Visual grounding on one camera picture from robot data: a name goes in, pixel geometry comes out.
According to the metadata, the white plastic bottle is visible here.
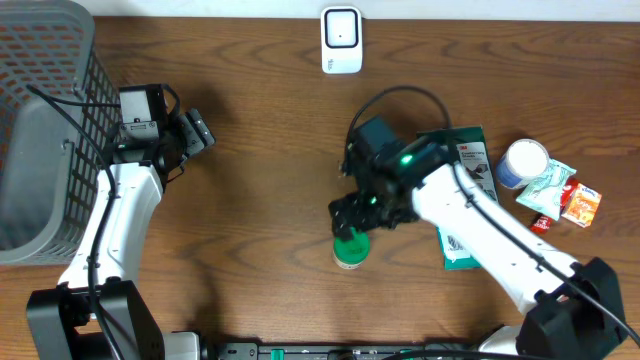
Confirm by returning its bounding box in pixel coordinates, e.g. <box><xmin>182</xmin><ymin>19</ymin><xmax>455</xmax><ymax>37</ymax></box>
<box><xmin>496</xmin><ymin>139</ymin><xmax>549</xmax><ymax>189</ymax></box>

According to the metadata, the left black cable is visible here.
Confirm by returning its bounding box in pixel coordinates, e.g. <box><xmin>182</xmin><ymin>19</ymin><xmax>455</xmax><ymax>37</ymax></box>
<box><xmin>25</xmin><ymin>83</ymin><xmax>126</xmax><ymax>360</ymax></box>

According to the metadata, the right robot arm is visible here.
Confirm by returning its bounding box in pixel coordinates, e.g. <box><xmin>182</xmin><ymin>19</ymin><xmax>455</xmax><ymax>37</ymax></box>
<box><xmin>329</xmin><ymin>135</ymin><xmax>639</xmax><ymax>359</ymax></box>

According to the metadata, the teal wet wipes pack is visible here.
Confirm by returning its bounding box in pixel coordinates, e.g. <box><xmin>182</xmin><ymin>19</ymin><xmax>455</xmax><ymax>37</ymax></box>
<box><xmin>516</xmin><ymin>159</ymin><xmax>576</xmax><ymax>213</ymax></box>

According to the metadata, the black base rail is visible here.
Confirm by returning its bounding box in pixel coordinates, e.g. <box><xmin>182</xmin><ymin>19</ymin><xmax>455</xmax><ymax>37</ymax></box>
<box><xmin>212</xmin><ymin>342</ymin><xmax>473</xmax><ymax>360</ymax></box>

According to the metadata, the right black cable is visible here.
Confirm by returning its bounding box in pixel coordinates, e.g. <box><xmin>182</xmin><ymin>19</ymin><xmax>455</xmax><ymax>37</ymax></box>
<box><xmin>342</xmin><ymin>84</ymin><xmax>640</xmax><ymax>349</ymax></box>

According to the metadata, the green white instruction package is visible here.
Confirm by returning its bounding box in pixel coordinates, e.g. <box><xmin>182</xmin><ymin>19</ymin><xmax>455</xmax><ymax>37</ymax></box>
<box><xmin>418</xmin><ymin>126</ymin><xmax>498</xmax><ymax>271</ymax></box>

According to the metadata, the red Nescafe stick sachet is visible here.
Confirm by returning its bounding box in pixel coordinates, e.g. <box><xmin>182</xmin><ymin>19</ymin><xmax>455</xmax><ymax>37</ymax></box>
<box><xmin>529</xmin><ymin>177</ymin><xmax>579</xmax><ymax>235</ymax></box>

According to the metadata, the white barcode scanner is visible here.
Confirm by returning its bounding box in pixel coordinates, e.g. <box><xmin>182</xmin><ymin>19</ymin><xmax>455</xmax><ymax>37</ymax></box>
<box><xmin>320</xmin><ymin>6</ymin><xmax>363</xmax><ymax>74</ymax></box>

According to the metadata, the orange white small packet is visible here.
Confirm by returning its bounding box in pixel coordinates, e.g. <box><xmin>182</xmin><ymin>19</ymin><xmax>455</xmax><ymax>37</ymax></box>
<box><xmin>561</xmin><ymin>183</ymin><xmax>602</xmax><ymax>228</ymax></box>

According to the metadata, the green lid small jar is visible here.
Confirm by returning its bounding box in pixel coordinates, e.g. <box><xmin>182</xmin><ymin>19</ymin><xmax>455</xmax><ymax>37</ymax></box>
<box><xmin>332</xmin><ymin>228</ymin><xmax>371</xmax><ymax>270</ymax></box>

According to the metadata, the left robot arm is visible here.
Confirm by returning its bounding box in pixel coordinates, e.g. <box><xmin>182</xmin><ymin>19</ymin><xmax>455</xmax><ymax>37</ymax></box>
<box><xmin>27</xmin><ymin>109</ymin><xmax>215</xmax><ymax>359</ymax></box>

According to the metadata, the black cable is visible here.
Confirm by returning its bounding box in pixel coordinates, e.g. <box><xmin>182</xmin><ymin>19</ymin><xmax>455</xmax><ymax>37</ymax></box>
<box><xmin>25</xmin><ymin>83</ymin><xmax>126</xmax><ymax>360</ymax></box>
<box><xmin>342</xmin><ymin>84</ymin><xmax>640</xmax><ymax>349</ymax></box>

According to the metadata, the grey plastic mesh basket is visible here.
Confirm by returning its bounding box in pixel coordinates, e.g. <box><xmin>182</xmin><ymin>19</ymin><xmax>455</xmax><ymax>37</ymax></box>
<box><xmin>1</xmin><ymin>1</ymin><xmax>121</xmax><ymax>265</ymax></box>

